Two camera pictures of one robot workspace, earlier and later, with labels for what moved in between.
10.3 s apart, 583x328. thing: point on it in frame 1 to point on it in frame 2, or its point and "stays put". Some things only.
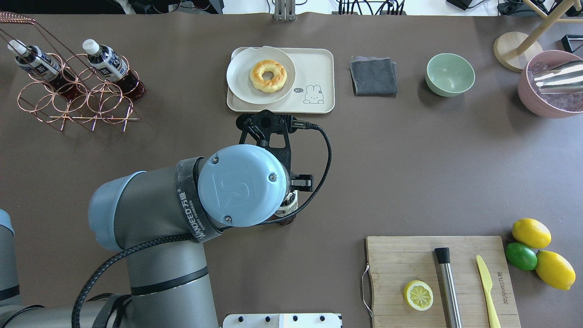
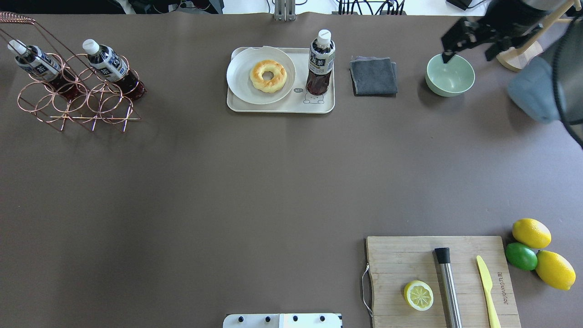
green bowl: [449, 75] stays put
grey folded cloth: [374, 76] stays put
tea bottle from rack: [289, 204] to [321, 64]
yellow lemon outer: [555, 270] stays put
